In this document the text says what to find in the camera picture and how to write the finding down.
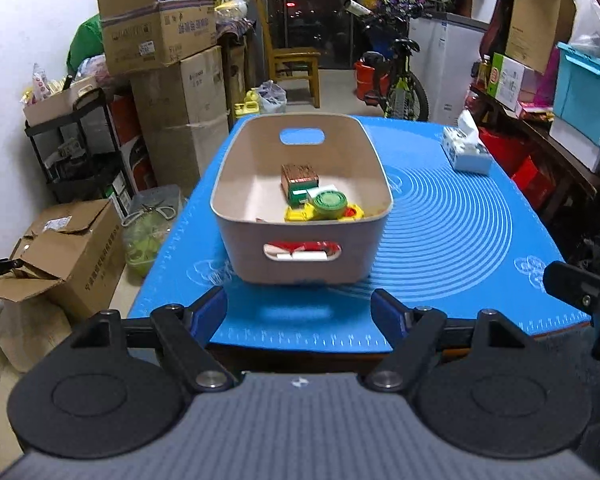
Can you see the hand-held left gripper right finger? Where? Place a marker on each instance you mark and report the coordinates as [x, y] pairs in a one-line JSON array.
[[385, 310]]

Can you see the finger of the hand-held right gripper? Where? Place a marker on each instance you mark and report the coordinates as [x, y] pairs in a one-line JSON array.
[[575, 285]]

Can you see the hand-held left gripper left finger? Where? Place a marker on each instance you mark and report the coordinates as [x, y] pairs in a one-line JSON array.
[[212, 310]]

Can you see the beige plastic bin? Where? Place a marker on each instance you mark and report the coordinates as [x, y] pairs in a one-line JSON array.
[[245, 250]]

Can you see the red patterned box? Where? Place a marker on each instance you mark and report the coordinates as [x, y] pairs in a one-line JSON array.
[[310, 246]]

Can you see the green round lid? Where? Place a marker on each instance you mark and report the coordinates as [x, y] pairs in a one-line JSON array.
[[330, 202]]

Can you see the yellow toy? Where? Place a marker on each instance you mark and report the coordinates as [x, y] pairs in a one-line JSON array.
[[297, 215]]

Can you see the brown green box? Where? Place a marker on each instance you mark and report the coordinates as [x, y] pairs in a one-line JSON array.
[[300, 175]]

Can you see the green transparent container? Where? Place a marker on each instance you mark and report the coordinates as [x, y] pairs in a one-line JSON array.
[[142, 245]]

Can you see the blue silicone mat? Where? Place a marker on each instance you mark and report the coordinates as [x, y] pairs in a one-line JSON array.
[[455, 240]]

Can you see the red gift box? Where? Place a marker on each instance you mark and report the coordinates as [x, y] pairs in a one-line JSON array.
[[530, 180]]

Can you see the grey scissors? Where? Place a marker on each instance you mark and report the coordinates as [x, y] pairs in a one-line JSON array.
[[155, 208]]

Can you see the open cardboard box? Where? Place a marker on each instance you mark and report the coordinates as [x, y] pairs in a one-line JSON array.
[[80, 260]]

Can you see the dark wooden table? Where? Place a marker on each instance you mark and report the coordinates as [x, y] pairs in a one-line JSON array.
[[545, 132]]

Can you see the white tissue pack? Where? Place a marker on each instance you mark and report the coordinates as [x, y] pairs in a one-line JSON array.
[[467, 157]]

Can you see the red black carton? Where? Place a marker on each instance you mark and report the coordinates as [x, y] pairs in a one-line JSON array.
[[135, 160]]

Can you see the beige sack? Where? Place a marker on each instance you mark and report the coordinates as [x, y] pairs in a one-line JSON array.
[[30, 330]]

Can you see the teal storage bin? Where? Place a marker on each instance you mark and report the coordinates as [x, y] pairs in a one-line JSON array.
[[580, 90]]

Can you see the black shelf cart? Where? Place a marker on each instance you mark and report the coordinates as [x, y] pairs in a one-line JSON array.
[[112, 135]]

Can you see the yellow jug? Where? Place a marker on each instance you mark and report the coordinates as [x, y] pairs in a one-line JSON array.
[[247, 107]]

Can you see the green black bicycle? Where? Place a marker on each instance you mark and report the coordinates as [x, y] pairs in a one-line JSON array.
[[415, 95]]

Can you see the green white carton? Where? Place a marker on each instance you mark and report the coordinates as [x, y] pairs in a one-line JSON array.
[[505, 77]]

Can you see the tall cardboard box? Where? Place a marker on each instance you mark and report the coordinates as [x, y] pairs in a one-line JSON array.
[[190, 85]]

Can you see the red bucket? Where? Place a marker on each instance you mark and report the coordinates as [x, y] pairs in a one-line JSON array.
[[367, 82]]

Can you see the large white plastic bag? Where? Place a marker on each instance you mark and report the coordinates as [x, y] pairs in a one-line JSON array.
[[595, 30]]

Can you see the white freezer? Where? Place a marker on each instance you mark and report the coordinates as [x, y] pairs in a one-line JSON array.
[[450, 60]]

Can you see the brown cardboard box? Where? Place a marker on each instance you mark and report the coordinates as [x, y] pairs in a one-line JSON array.
[[535, 20]]

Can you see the wooden chair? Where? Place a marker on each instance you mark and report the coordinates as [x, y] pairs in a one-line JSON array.
[[295, 55]]

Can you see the taped cardboard box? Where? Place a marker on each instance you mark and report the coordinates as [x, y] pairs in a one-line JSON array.
[[180, 30]]

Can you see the green bag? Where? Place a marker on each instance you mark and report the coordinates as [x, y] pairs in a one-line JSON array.
[[82, 45]]

